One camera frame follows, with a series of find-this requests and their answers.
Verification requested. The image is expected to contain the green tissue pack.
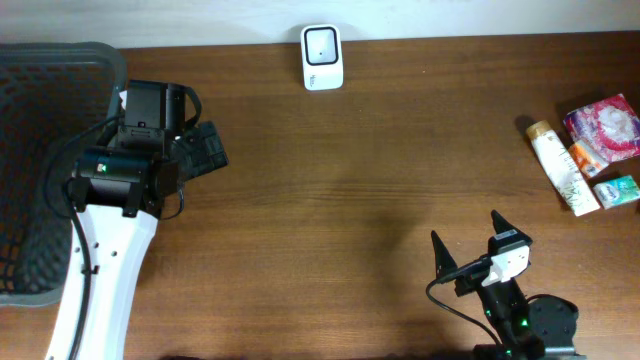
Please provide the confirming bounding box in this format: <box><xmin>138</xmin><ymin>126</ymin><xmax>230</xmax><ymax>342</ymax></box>
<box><xmin>593</xmin><ymin>175</ymin><xmax>640</xmax><ymax>210</ymax></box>

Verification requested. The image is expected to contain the orange tissue pack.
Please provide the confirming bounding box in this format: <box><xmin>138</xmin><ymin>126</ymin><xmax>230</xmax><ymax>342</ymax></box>
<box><xmin>569</xmin><ymin>140</ymin><xmax>609</xmax><ymax>178</ymax></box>

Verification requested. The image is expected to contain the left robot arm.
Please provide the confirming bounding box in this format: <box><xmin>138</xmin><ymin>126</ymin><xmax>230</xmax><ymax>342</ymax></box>
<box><xmin>46</xmin><ymin>80</ymin><xmax>229</xmax><ymax>359</ymax></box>

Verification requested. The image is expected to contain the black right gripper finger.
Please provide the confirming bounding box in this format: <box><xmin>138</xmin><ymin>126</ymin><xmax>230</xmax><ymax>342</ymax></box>
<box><xmin>431</xmin><ymin>230</ymin><xmax>458</xmax><ymax>280</ymax></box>
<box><xmin>491</xmin><ymin>210</ymin><xmax>518</xmax><ymax>234</ymax></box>

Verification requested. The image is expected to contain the red purple pad package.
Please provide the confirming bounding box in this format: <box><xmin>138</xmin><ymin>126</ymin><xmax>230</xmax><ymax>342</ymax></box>
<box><xmin>563</xmin><ymin>93</ymin><xmax>639</xmax><ymax>163</ymax></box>

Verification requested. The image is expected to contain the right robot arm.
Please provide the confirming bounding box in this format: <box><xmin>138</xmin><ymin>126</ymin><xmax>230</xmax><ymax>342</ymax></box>
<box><xmin>425</xmin><ymin>210</ymin><xmax>583</xmax><ymax>360</ymax></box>

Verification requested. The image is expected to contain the white barcode scanner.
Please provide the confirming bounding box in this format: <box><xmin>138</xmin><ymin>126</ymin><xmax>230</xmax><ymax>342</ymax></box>
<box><xmin>300</xmin><ymin>24</ymin><xmax>344</xmax><ymax>91</ymax></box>

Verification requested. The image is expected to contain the white tube with cork cap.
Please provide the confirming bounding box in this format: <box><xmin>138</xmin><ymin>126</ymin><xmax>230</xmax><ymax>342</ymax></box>
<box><xmin>526</xmin><ymin>121</ymin><xmax>600</xmax><ymax>217</ymax></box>

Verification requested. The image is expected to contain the grey plastic mesh basket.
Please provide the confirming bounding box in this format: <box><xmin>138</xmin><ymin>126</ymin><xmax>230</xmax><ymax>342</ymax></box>
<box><xmin>1</xmin><ymin>42</ymin><xmax>127</xmax><ymax>307</ymax></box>

